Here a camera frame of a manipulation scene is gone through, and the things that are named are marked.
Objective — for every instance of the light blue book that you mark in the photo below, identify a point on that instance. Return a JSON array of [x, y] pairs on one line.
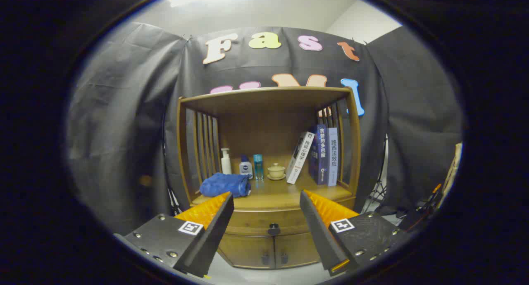
[[332, 161]]

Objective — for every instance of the wooden cabinet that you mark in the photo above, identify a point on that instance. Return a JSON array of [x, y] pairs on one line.
[[264, 128]]

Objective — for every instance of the blue rolled towel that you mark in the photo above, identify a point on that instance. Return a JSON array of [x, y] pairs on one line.
[[223, 184]]

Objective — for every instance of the white pump bottle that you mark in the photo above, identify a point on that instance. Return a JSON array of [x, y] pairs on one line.
[[226, 165]]

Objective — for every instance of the white book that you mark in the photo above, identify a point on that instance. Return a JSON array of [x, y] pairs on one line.
[[299, 157]]

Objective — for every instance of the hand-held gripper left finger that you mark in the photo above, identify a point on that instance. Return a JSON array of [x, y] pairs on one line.
[[215, 231]]

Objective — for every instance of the clear blue bottle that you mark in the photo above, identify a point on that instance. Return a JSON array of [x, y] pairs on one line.
[[258, 167]]

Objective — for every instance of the dark blue book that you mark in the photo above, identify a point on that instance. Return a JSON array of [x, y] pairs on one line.
[[321, 153]]

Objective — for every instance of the light wooden frame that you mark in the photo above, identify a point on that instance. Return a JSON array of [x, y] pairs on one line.
[[454, 165]]

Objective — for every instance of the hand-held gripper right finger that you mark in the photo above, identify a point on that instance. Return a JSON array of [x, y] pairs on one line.
[[318, 235]]

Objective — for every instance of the wooden countertop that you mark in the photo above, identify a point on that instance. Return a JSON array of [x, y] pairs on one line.
[[272, 194]]

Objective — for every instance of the wooden cabinet door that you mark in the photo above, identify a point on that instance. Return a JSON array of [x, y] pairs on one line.
[[244, 250], [295, 248]]

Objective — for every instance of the dark equipment with orange tip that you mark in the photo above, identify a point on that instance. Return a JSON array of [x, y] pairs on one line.
[[417, 219]]

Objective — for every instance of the black light stand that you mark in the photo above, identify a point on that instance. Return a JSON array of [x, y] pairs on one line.
[[378, 194], [173, 202]]

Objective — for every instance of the white bottle with blue cap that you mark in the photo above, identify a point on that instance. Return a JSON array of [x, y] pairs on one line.
[[245, 168]]

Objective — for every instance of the beige lidded teacup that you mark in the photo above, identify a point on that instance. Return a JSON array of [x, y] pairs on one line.
[[276, 171]]

